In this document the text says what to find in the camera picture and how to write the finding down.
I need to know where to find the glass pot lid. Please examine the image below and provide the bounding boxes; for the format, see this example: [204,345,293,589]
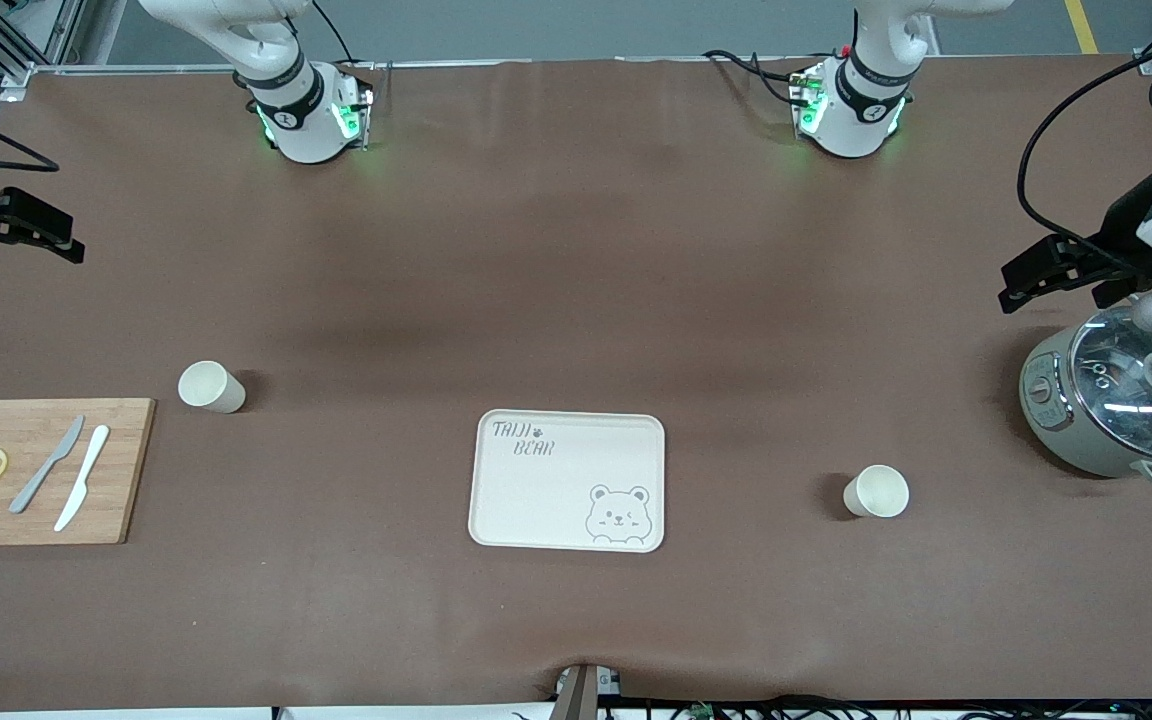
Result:
[1069,305,1152,463]

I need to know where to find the metal table edge bracket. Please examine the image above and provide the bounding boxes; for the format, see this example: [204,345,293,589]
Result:
[550,662,625,720]

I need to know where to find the brown table mat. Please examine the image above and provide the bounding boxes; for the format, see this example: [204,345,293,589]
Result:
[0,55,1152,714]

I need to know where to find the wooden cutting board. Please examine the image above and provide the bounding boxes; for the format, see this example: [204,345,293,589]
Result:
[0,398,157,547]

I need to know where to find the aluminium table edge rail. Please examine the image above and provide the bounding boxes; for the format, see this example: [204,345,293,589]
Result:
[0,56,799,77]

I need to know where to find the green electric cooking pot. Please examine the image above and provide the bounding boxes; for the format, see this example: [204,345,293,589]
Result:
[1019,300,1152,490]

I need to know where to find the white plastic knife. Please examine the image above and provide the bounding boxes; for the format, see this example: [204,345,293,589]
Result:
[54,425,111,533]

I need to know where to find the grey plastic knife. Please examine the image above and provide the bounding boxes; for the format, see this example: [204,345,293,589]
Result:
[9,415,86,515]

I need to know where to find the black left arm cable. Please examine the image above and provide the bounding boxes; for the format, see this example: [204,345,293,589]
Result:
[1018,45,1152,279]

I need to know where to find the cream bear print tray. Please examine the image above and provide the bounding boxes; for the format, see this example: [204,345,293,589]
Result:
[467,409,667,554]

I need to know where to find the black right base cable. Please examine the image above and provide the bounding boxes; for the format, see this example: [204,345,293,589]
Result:
[309,0,377,73]

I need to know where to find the black left base cables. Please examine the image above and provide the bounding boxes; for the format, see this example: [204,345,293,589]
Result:
[701,48,817,109]

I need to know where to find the white IKEA cup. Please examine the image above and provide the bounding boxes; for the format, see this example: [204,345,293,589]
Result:
[843,464,910,520]
[177,360,247,415]

